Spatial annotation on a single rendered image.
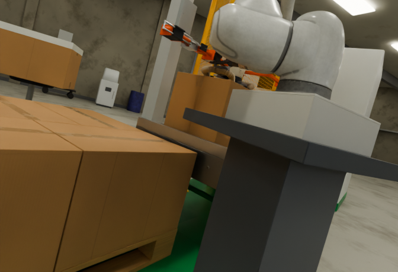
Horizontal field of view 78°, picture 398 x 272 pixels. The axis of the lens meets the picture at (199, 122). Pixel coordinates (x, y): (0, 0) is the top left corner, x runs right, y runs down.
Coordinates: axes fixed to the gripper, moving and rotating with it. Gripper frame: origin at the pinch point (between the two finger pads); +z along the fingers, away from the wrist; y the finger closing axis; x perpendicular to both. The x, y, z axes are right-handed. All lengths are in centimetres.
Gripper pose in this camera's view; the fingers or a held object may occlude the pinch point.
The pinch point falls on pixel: (211, 56)
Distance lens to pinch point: 151.2
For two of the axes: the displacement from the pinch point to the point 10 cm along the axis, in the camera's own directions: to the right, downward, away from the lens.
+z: -7.7, -2.6, 5.8
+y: -2.7, 9.6, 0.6
